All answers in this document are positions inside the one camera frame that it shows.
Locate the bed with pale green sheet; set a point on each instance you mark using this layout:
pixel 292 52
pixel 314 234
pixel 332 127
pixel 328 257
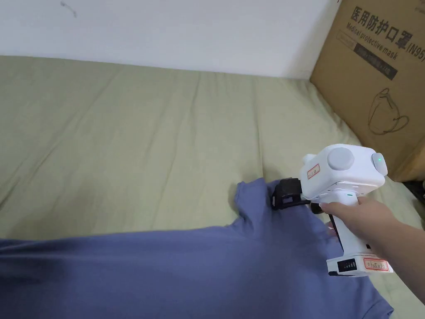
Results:
pixel 132 133

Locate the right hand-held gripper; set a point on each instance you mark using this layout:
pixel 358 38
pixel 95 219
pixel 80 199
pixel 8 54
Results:
pixel 342 172

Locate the person's right forearm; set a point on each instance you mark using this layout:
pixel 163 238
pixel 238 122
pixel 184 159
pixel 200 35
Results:
pixel 410 239

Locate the person's right hand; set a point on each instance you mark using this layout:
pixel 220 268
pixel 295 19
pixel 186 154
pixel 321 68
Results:
pixel 358 219

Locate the blue shirt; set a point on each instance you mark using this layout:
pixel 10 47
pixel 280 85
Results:
pixel 166 269

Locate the brown printed cardboard carton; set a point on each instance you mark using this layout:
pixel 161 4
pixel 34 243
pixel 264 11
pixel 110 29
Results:
pixel 372 99

